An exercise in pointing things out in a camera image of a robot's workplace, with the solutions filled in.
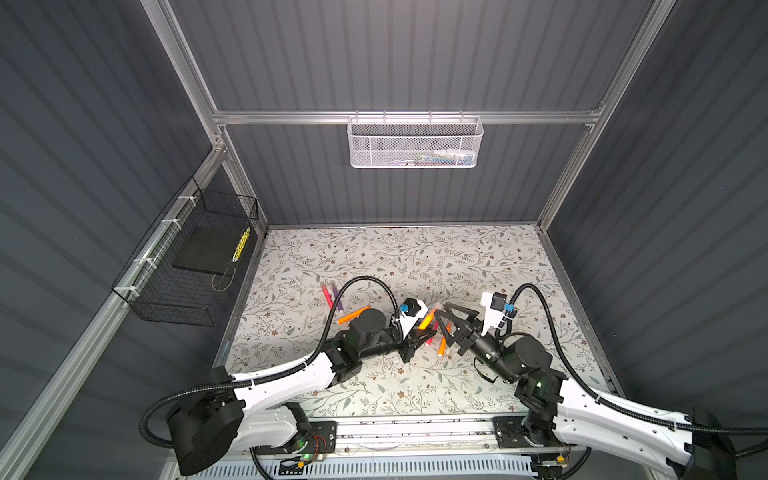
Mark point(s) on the items in white basket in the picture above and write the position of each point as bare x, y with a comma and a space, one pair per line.
424, 158

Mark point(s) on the orange marker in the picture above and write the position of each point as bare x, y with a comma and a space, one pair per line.
425, 323
442, 346
353, 315

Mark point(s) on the white vented cable duct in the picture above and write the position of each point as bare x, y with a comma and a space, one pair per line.
492, 466

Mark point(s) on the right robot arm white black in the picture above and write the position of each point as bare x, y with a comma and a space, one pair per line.
560, 408

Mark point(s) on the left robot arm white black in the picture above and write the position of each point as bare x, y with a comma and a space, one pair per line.
259, 409

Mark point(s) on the black wire mesh basket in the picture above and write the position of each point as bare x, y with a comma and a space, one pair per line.
157, 292

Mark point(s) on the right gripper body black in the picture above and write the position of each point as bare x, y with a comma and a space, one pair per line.
488, 351

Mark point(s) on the purple marker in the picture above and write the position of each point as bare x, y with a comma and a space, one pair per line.
337, 298

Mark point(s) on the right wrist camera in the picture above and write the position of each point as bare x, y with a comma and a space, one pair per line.
498, 311

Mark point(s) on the yellow marker in basket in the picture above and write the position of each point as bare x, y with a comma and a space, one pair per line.
242, 242

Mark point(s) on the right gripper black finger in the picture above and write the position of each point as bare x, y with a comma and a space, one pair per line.
452, 329
472, 322

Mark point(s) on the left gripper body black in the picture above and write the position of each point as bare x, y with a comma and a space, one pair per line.
388, 341

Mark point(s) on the white wire mesh basket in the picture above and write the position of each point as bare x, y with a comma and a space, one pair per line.
369, 137

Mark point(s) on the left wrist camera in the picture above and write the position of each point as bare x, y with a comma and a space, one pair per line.
412, 312

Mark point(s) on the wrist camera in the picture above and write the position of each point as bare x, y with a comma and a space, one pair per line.
412, 312
498, 311

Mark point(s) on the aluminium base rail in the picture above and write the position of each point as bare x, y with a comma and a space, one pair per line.
408, 433

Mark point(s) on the black foam pad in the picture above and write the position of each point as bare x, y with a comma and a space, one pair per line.
207, 250

